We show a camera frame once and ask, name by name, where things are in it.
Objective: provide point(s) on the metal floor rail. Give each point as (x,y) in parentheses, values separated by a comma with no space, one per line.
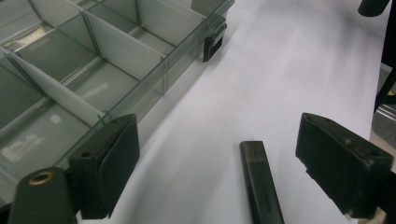
(386,113)

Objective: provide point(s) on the clear grey compartment storage box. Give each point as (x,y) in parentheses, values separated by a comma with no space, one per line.
(124,53)

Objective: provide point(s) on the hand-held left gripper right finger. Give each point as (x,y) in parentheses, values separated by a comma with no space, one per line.
(342,165)

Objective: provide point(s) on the dark slanted bar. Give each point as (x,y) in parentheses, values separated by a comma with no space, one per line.
(386,90)

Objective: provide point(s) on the small black rectangular bar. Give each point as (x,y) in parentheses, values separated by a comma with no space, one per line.
(260,180)

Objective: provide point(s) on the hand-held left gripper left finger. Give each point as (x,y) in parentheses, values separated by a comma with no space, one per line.
(102,168)

